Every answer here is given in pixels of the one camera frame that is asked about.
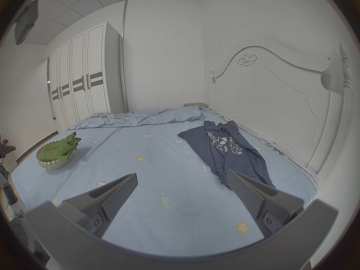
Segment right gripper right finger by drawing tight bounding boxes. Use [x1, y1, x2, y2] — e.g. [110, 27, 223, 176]
[227, 169, 305, 239]

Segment bed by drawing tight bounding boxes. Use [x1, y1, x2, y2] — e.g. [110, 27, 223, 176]
[11, 38, 355, 257]

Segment white wardrobe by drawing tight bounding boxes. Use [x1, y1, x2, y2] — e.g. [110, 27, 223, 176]
[46, 21, 124, 133]

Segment white wall pipe cover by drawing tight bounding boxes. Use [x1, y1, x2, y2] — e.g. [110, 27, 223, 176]
[121, 0, 129, 113]

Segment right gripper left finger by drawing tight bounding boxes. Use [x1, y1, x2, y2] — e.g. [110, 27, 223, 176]
[59, 173, 138, 239]

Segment dark blue printed T-shirt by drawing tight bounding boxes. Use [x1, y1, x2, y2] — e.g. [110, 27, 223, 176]
[178, 120, 276, 191]

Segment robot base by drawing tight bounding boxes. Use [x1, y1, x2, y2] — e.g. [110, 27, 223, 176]
[0, 165, 52, 267]

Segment pale blue quilt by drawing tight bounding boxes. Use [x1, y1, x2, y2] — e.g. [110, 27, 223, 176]
[67, 108, 205, 130]

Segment green shorts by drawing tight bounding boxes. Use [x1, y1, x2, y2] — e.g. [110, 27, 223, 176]
[38, 132, 82, 161]

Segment round woven basket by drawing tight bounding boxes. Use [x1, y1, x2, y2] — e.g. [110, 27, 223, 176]
[35, 142, 74, 170]

